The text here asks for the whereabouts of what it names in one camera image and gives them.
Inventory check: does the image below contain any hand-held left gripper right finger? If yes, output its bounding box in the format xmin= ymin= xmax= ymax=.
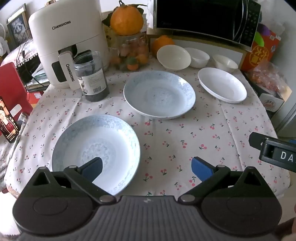
xmin=177 ymin=157 xmax=264 ymax=205

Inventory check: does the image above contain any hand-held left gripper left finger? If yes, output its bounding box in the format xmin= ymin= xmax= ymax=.
xmin=31 ymin=157 xmax=116 ymax=205

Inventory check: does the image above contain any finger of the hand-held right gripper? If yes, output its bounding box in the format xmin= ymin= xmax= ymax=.
xmin=249 ymin=132 xmax=279 ymax=149

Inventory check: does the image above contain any blue patterned plate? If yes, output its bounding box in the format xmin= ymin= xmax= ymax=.
xmin=51 ymin=114 xmax=141 ymax=196
xmin=123 ymin=71 xmax=196 ymax=120

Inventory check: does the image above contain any white oval plate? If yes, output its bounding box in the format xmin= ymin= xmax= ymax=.
xmin=198 ymin=67 xmax=248 ymax=103

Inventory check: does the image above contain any small cream bowl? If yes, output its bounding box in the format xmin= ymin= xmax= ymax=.
xmin=212 ymin=54 xmax=238 ymax=70

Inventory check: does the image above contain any medium white bowl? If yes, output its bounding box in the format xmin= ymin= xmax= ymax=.
xmin=184 ymin=47 xmax=210 ymax=68

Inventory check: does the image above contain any large white bowl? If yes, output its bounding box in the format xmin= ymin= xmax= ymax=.
xmin=157 ymin=45 xmax=191 ymax=70

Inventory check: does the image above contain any cherry print tablecloth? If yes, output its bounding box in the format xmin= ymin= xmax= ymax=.
xmin=3 ymin=56 xmax=290 ymax=202

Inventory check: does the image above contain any dark printed cardboard box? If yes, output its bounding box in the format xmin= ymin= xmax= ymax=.
xmin=245 ymin=72 xmax=286 ymax=118

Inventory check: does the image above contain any red colourful carton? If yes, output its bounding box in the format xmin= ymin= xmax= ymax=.
xmin=240 ymin=23 xmax=281 ymax=71

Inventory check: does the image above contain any clear jar with dark contents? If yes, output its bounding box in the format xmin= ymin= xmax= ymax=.
xmin=73 ymin=51 xmax=110 ymax=102

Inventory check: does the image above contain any smartphone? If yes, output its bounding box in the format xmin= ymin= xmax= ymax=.
xmin=0 ymin=96 xmax=20 ymax=144

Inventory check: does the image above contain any red chair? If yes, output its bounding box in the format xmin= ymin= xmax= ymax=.
xmin=0 ymin=62 xmax=33 ymax=112

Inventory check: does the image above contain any glass jar of small oranges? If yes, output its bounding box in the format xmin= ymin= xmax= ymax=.
xmin=109 ymin=32 xmax=149 ymax=71

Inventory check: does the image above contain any pink lace cloth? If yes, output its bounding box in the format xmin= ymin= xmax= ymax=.
xmin=1 ymin=38 xmax=41 ymax=67

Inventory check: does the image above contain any white air fryer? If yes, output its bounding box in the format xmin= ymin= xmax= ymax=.
xmin=28 ymin=0 xmax=110 ymax=90

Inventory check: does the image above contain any black microwave oven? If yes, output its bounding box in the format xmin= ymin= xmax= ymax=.
xmin=154 ymin=0 xmax=263 ymax=51

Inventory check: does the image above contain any large orange with leaves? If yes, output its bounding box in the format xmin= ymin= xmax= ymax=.
xmin=102 ymin=0 xmax=148 ymax=36

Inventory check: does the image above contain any picture frame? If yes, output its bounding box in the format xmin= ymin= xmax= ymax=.
xmin=6 ymin=3 xmax=29 ymax=43

